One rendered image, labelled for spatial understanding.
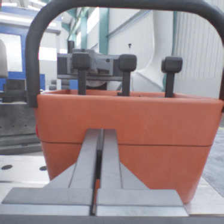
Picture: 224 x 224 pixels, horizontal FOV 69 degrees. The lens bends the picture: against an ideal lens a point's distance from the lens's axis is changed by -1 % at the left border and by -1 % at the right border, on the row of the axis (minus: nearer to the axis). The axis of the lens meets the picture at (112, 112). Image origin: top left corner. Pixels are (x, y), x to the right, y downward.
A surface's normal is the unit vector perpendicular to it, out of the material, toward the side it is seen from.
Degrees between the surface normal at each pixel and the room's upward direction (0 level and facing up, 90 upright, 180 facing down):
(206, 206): 0
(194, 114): 97
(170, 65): 90
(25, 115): 90
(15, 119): 90
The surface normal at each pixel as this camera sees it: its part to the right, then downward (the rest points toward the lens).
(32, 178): 0.04, -0.99
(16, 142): 0.40, 0.17
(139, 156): 0.02, 0.29
